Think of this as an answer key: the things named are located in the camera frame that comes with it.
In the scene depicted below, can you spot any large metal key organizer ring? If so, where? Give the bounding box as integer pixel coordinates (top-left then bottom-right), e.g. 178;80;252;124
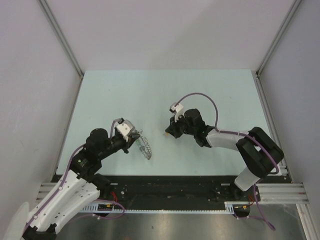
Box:
134;129;154;161

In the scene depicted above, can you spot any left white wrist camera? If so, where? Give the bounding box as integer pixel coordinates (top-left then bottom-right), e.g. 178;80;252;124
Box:
115;118;136;142

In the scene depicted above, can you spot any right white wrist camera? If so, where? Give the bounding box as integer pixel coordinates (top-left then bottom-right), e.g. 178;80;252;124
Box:
169;102;185;123

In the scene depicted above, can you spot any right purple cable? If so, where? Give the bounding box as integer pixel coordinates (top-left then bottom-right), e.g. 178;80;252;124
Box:
174;92;280;231

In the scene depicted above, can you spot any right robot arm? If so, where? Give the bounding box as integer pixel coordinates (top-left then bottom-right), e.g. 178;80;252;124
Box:
165;107;284;201

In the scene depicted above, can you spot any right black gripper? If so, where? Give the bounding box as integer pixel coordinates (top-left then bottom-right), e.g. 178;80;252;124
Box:
166;113;197;139

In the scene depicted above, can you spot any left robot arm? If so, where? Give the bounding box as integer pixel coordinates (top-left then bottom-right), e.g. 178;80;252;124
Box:
22;127;140;240

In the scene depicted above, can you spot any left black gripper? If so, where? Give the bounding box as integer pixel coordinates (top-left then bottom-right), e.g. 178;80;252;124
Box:
97;131;140;160

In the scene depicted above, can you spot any white cable duct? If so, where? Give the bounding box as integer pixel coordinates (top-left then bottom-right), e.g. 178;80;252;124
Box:
79;203;234;215

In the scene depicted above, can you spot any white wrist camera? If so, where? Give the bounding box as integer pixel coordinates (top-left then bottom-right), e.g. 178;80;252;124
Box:
115;118;136;142
169;102;185;123

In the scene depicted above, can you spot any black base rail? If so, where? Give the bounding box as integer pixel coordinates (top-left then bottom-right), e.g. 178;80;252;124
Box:
51;174;256;211

